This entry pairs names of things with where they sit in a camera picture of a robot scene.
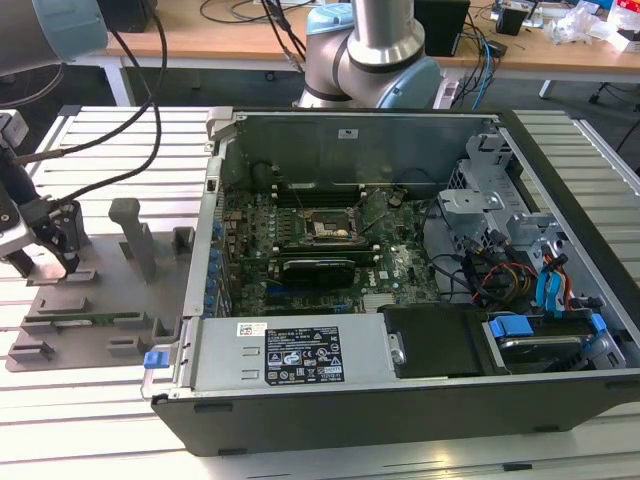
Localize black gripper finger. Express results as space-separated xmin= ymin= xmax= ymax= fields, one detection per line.
xmin=4 ymin=246 xmax=33 ymax=279
xmin=42 ymin=199 xmax=85 ymax=275

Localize silver CPU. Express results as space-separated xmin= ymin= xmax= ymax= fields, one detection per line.
xmin=27 ymin=244 xmax=69 ymax=283

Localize grey wrist-mounted box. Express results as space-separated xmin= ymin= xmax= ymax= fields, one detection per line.
xmin=0 ymin=110 xmax=30 ymax=148

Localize grey parts rack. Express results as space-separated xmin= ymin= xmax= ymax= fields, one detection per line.
xmin=5 ymin=197 xmax=197 ymax=374

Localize green RAM stick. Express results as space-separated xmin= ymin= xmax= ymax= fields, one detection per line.
xmin=23 ymin=311 xmax=142 ymax=326

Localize silver power supply unit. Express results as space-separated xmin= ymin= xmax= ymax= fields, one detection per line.
xmin=189 ymin=313 xmax=392 ymax=392

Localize large black box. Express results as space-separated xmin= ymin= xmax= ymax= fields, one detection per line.
xmin=106 ymin=0 xmax=159 ymax=34

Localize long wooden desk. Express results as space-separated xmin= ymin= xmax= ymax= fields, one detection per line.
xmin=107 ymin=0 xmax=640 ymax=109

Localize black graphics card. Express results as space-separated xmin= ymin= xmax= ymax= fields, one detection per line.
xmin=278 ymin=256 xmax=357 ymax=290

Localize silver chipset heat sink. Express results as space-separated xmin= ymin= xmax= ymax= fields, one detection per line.
xmin=363 ymin=293 xmax=397 ymax=314

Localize green motherboard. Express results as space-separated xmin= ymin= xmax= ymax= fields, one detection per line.
xmin=217 ymin=184 xmax=441 ymax=319

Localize black open PC case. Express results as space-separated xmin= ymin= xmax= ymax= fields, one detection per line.
xmin=141 ymin=105 xmax=640 ymax=459

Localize black plastic drive cover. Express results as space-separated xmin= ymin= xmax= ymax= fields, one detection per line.
xmin=382 ymin=303 xmax=489 ymax=380

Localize white power strip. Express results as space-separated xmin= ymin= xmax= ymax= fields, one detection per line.
xmin=433 ymin=79 xmax=462 ymax=109

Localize silver flat-topped disk bay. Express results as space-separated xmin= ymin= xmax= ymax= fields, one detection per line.
xmin=435 ymin=188 xmax=507 ymax=261

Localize perforated silver disk cage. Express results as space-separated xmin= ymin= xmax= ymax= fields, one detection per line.
xmin=447 ymin=130 xmax=524 ymax=199

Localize black tower box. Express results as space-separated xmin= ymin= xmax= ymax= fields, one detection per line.
xmin=413 ymin=0 xmax=472 ymax=57

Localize blue disk carrier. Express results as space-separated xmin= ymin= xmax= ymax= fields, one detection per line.
xmin=488 ymin=309 xmax=610 ymax=351

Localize small black container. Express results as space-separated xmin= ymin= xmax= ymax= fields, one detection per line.
xmin=494 ymin=3 xmax=527 ymax=36

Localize black hard disk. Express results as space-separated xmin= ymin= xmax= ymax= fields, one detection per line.
xmin=497 ymin=333 xmax=586 ymax=375

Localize clear plastic bags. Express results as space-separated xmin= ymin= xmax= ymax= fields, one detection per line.
xmin=543 ymin=3 xmax=619 ymax=45

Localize white red box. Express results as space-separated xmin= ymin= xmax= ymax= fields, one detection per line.
xmin=612 ymin=0 xmax=640 ymax=52

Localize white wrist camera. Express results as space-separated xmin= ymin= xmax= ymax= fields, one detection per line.
xmin=0 ymin=199 xmax=37 ymax=264

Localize grey case latch handle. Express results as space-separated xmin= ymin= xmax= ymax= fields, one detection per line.
xmin=205 ymin=106 xmax=237 ymax=145

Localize black wire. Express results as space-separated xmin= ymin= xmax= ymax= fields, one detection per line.
xmin=421 ymin=197 xmax=484 ymax=304

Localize red power wire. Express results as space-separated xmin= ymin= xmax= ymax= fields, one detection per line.
xmin=478 ymin=262 xmax=524 ymax=301

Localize blue cable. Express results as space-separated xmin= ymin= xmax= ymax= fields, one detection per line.
xmin=469 ymin=27 xmax=501 ymax=109

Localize yellow power wire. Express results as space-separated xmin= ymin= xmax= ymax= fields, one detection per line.
xmin=504 ymin=264 xmax=534 ymax=304

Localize blue flat data wire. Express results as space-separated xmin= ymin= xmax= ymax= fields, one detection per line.
xmin=547 ymin=253 xmax=572 ymax=321
xmin=536 ymin=272 xmax=557 ymax=320

